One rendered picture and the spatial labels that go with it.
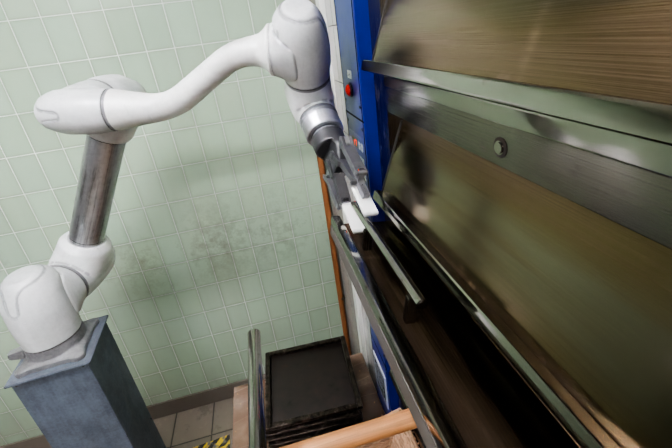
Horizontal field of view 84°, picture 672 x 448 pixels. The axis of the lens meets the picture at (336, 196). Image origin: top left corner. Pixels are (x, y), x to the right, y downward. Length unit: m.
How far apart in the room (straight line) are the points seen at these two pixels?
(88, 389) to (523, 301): 1.28
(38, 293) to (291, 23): 1.01
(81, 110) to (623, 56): 0.98
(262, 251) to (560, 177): 1.60
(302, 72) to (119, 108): 0.44
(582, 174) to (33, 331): 1.33
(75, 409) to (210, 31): 1.34
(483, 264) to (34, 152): 1.66
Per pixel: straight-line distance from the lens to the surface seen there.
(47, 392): 1.50
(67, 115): 1.07
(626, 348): 0.40
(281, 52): 0.78
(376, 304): 0.55
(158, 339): 2.17
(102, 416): 1.55
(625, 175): 0.34
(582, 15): 0.35
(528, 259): 0.46
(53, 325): 1.38
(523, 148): 0.42
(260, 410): 0.80
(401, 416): 0.71
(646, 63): 0.30
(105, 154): 1.26
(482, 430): 0.47
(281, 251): 1.86
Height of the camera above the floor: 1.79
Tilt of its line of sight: 24 degrees down
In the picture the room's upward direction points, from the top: 8 degrees counter-clockwise
